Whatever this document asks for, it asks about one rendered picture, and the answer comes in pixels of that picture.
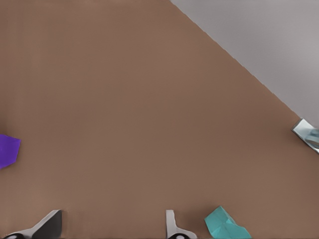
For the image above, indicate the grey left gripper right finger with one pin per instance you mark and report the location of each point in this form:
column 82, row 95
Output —
column 172, row 226

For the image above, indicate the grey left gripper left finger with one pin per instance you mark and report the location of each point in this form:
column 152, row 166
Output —
column 47, row 224

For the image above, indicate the teal cube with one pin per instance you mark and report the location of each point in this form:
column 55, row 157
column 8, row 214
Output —
column 221, row 225

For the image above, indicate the purple cube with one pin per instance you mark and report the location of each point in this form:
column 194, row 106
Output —
column 7, row 150

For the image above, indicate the silver frame post foot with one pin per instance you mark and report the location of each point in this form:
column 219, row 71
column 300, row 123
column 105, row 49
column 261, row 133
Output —
column 307, row 134

